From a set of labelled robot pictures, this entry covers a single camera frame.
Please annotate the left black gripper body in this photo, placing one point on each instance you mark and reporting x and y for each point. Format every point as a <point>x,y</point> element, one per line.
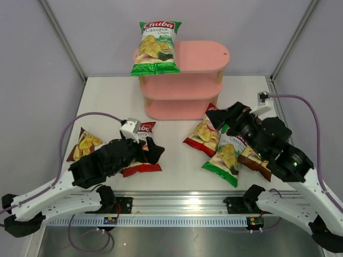
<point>135,150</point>

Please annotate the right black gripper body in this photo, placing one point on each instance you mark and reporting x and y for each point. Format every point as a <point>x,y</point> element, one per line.
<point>245,126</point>

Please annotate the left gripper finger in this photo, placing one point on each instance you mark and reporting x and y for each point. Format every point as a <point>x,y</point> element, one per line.
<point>140,163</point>
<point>154,151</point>

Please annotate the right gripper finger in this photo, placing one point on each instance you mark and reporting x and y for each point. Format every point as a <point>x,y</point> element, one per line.
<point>220,118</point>
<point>236,107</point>

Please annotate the green Chuba chips bag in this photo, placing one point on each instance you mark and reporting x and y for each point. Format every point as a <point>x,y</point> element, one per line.
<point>156,52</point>
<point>225,161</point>

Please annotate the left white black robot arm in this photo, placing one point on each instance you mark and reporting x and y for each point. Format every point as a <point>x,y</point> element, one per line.
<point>80,189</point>

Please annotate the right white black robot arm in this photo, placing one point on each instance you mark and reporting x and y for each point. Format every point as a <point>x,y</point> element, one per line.
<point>268,138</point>

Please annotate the red Chuba chips bag right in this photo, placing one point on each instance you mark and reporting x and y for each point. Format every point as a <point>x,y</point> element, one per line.
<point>204,138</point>

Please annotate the red chuba chips bag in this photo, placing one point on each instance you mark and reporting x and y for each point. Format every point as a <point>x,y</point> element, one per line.
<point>204,138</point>
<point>145,130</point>

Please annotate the red Chuba chips bag left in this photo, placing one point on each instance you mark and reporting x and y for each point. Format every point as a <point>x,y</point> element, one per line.
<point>145,130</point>

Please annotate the brown Chuba chips bag left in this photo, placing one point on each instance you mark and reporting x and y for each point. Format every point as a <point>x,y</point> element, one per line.
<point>87,144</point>

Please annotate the brown chuba chips bag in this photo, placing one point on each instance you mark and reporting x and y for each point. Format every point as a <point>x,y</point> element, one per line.
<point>252,161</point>
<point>87,144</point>

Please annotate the brown Chuba chips bag right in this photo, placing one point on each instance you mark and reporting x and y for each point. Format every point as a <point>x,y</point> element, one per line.
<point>252,161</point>

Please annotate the pink three-tier wooden shelf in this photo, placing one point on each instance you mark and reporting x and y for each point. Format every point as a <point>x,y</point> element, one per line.
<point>186,95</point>

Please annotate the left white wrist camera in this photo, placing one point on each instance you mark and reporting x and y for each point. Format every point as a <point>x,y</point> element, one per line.
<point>129,129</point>

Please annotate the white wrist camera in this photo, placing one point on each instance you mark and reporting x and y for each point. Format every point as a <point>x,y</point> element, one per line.
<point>129,129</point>
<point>265,104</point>

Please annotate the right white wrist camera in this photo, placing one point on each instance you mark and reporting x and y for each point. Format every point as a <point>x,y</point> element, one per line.
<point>265,104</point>

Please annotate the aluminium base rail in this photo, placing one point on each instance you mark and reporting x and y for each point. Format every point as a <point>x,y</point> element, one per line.
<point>178,203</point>

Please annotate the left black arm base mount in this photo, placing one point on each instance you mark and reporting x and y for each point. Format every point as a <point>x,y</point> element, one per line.
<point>123,205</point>

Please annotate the white slotted cable duct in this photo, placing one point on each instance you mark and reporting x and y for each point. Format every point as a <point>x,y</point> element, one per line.
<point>145,221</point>

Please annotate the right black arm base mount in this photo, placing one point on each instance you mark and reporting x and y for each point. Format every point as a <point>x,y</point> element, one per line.
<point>239,205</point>

